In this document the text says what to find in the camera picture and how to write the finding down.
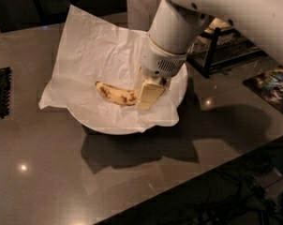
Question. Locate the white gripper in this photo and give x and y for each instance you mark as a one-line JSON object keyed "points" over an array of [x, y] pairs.
{"points": [[158, 61]]}

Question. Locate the spotted yellow banana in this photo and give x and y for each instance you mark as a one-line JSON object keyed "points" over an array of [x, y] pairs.
{"points": [[116, 95]]}

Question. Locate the white paper liner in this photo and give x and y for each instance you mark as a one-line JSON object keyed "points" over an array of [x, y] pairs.
{"points": [[91, 50]]}

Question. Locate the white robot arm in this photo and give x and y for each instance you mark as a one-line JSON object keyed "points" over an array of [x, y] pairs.
{"points": [[178, 22]]}

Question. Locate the white bowl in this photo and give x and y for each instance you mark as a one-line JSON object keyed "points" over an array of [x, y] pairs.
{"points": [[91, 110]]}

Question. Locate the cream snack packets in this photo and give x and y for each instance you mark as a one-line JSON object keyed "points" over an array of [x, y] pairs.
{"points": [[219, 27]]}

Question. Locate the dark appliance in background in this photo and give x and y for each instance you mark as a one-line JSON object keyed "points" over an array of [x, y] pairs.
{"points": [[53, 11]]}

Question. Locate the colourful printed mat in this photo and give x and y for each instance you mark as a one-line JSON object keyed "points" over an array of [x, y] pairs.
{"points": [[268, 86]]}

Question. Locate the black mesh mat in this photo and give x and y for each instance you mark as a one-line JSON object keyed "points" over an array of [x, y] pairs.
{"points": [[5, 84]]}

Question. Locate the black wire snack rack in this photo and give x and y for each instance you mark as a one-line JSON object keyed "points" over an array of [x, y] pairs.
{"points": [[213, 53]]}

